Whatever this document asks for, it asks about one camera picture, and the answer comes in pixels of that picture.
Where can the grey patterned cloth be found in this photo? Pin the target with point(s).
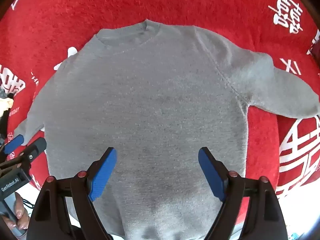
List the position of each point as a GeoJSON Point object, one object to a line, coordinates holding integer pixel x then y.
{"type": "Point", "coordinates": [2, 92]}

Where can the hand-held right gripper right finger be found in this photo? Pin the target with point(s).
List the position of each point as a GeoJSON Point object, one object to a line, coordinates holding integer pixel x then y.
{"type": "Point", "coordinates": [211, 177]}

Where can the person's left hand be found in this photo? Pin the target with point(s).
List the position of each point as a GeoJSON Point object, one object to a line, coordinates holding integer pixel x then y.
{"type": "Point", "coordinates": [21, 212]}

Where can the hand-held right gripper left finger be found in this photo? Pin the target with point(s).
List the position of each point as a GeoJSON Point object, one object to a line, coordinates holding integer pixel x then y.
{"type": "Point", "coordinates": [103, 175]}

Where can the red printed blanket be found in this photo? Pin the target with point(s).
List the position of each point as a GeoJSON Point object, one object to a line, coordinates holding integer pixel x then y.
{"type": "Point", "coordinates": [75, 12]}

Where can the black cloth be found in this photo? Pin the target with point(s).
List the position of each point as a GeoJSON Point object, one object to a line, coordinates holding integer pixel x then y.
{"type": "Point", "coordinates": [3, 122]}

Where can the grey sweater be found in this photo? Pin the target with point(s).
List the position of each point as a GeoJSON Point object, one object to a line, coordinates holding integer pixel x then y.
{"type": "Point", "coordinates": [150, 92]}

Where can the cream cloth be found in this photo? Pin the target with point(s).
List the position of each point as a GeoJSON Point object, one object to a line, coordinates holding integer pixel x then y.
{"type": "Point", "coordinates": [6, 103]}

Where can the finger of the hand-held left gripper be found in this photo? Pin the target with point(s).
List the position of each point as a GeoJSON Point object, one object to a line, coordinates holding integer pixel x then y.
{"type": "Point", "coordinates": [15, 142]}
{"type": "Point", "coordinates": [37, 146]}

